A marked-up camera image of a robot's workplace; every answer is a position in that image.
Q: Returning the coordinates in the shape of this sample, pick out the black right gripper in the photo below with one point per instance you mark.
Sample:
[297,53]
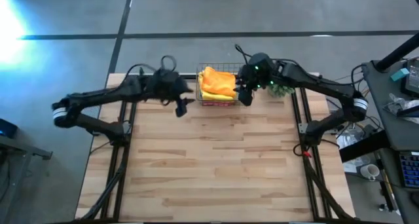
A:
[257,71]

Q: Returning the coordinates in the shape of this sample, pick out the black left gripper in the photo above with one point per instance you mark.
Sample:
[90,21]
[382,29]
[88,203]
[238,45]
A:
[167,84]

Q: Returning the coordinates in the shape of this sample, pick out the yellow microfiber towel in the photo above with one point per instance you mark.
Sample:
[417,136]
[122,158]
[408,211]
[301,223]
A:
[212,97]

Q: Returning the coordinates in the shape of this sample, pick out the orange microfiber towel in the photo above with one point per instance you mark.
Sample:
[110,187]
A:
[217,81]

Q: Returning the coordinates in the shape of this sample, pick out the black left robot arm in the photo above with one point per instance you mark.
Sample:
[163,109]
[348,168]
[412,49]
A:
[98,98]

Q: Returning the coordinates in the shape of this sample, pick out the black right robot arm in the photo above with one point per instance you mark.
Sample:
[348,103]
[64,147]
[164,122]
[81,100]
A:
[314,83]

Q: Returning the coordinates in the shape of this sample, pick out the potted green succulent plant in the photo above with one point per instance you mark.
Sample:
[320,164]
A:
[281,90]

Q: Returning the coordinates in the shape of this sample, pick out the white plastic bag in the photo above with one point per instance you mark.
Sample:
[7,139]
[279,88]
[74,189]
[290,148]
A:
[347,140]

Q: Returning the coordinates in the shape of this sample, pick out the grey desk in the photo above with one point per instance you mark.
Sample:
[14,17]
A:
[376,96]

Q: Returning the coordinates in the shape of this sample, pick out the white mug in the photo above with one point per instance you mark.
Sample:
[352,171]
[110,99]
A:
[369,171]

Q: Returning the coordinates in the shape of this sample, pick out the crumpled clear plastic bag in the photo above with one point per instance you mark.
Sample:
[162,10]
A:
[396,101]

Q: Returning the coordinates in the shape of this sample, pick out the teal box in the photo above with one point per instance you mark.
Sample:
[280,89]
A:
[400,74]

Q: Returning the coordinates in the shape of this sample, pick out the black pole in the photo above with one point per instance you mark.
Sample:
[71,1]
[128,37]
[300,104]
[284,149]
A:
[396,53]

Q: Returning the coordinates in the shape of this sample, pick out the grey metal table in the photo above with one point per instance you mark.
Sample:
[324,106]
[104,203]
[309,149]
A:
[26,148]

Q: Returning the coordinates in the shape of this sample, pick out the black desk monitor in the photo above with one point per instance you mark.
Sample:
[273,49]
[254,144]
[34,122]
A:
[413,80]

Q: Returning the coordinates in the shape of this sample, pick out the black device blue light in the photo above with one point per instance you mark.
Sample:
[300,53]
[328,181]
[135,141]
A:
[8,129]

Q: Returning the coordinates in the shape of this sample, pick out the backlit computer keyboard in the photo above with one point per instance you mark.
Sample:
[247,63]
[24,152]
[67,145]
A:
[410,170]

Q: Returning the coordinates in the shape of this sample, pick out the black aluminium table frame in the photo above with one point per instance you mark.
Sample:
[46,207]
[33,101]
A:
[131,125]

